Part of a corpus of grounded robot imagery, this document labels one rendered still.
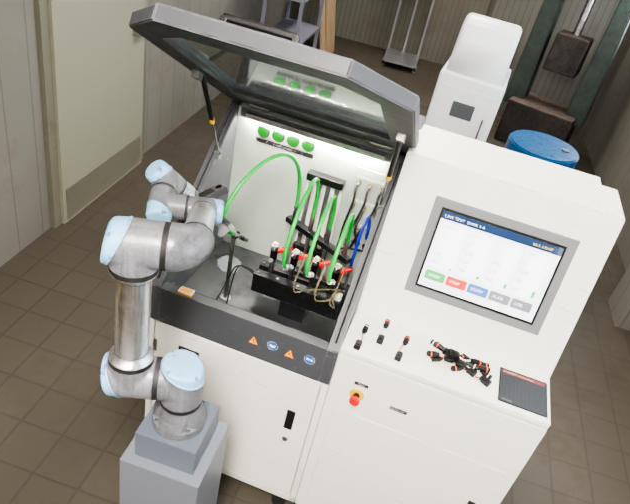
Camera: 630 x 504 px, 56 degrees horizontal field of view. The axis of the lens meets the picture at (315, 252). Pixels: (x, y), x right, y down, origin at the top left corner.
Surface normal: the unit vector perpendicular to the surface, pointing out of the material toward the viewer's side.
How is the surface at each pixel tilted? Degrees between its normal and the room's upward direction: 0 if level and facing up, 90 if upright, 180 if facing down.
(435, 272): 76
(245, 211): 90
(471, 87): 90
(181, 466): 90
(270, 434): 90
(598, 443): 0
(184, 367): 7
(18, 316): 0
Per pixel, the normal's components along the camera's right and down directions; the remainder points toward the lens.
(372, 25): -0.25, 0.52
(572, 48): -0.51, 0.41
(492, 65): -0.26, 0.20
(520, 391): 0.18, -0.80
